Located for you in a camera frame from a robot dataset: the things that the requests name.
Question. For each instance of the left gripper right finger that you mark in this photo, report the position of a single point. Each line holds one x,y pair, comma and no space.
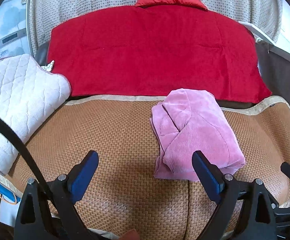
256,219

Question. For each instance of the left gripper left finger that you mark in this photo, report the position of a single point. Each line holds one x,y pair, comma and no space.
42,217

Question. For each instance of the pink corduroy coat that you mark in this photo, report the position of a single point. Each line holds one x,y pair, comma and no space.
187,121

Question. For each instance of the woven bamboo mat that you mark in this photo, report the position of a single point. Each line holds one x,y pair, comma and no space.
124,194

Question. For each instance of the grey wooden crib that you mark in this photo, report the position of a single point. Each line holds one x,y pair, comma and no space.
274,67

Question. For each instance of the white quilted cushion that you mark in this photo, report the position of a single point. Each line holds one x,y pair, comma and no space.
29,94

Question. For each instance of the white shelf board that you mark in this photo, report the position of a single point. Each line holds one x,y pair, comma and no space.
255,30

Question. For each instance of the beige dotted curtain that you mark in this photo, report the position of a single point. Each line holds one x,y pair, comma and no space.
160,2

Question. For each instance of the red blanket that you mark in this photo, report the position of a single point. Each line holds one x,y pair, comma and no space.
152,51

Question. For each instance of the window with frame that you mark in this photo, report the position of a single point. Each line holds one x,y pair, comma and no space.
13,28

